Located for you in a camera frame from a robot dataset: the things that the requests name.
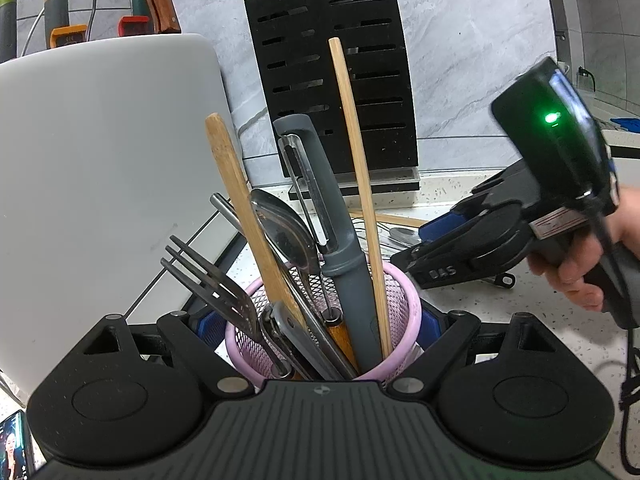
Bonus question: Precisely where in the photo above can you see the green and grey handle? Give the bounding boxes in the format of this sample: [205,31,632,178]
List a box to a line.
[0,0,18,61]

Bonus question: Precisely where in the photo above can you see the grey peeler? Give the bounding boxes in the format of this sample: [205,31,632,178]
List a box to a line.
[272,114,373,373]

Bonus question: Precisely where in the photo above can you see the wooden spatula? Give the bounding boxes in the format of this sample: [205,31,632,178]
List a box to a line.
[205,112,310,328]

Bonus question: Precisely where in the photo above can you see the white power cable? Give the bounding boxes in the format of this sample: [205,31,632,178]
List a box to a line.
[20,0,108,56]

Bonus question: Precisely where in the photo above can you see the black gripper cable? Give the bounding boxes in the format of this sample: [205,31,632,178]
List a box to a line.
[619,327,640,476]

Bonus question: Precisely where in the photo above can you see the smartphone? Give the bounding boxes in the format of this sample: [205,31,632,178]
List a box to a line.
[0,409,37,480]

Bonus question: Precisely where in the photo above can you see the person's right hand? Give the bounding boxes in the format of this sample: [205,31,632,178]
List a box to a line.
[528,182,640,311]

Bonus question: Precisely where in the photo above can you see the metal fork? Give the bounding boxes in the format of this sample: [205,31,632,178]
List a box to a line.
[160,234,281,378]

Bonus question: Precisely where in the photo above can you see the orange and grey handle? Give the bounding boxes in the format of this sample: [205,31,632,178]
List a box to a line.
[44,0,69,48]

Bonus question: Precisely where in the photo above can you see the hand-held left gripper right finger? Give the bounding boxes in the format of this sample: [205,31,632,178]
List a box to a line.
[385,305,563,395]

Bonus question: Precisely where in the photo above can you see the black slotted knife block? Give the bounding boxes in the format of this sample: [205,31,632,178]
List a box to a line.
[244,0,421,192]

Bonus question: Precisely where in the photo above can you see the orange board tab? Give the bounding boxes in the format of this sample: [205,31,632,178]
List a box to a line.
[49,25,87,49]

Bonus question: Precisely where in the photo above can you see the grey metal tool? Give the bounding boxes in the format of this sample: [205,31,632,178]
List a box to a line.
[259,301,358,382]

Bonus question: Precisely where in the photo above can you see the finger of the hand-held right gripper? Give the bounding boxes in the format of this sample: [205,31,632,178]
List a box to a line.
[390,232,473,272]
[419,167,526,250]

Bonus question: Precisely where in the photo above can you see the wire whisk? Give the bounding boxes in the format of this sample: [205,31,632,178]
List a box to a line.
[350,215,401,261]

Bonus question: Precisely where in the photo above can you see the pink mesh utensil holder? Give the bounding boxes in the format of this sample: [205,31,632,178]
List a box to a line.
[225,260,423,393]

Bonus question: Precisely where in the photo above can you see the white kitchen appliance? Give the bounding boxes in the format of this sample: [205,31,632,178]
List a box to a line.
[0,32,261,406]

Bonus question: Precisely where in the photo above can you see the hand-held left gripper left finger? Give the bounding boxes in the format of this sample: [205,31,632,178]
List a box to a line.
[82,310,256,395]

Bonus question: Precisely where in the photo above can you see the bent metal straw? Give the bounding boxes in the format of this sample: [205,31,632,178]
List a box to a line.
[210,192,253,241]

